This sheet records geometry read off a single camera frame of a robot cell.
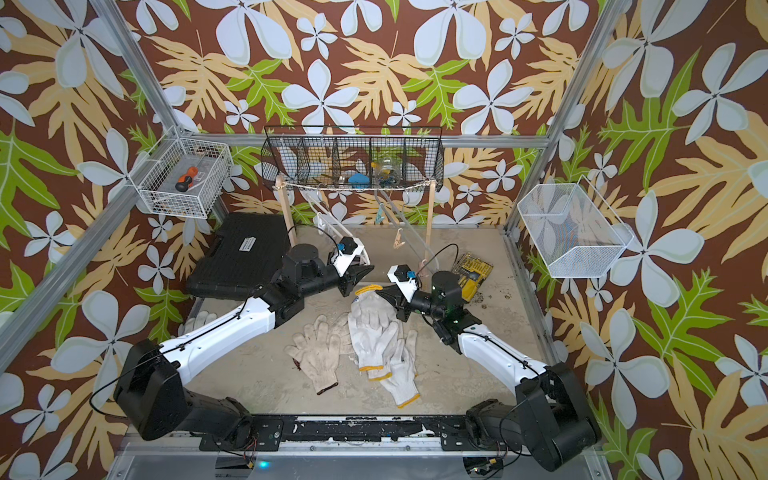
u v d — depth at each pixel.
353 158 0.96
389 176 0.97
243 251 1.04
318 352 0.86
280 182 0.68
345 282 0.66
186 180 0.80
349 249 0.64
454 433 0.75
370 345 0.87
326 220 1.29
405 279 0.66
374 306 0.85
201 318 0.96
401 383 0.82
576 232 0.82
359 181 0.95
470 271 1.02
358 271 0.68
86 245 0.62
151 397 0.41
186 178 0.80
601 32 0.71
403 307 0.69
